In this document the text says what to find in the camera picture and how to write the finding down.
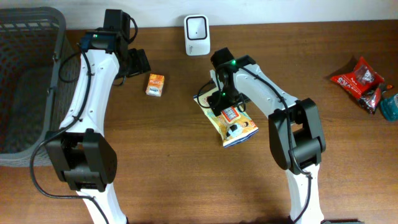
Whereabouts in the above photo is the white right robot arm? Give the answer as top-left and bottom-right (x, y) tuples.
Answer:
(210, 48), (326, 224)

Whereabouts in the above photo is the dark grey plastic basket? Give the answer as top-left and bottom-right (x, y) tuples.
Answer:
(1, 7), (80, 167)

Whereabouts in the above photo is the small orange box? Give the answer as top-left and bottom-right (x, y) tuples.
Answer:
(146, 73), (165, 97)

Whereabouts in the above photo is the cream chips bag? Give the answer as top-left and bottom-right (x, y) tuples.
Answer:
(201, 106), (259, 148)

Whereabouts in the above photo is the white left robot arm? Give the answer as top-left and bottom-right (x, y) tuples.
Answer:
(42, 9), (150, 223)

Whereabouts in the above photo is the black orange snack packet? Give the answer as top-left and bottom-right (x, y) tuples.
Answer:
(358, 83), (394, 114)

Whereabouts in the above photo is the white barcode scanner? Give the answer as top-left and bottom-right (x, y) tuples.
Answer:
(183, 14), (211, 56)

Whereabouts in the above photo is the red snack bag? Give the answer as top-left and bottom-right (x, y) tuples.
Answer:
(330, 57), (384, 100)

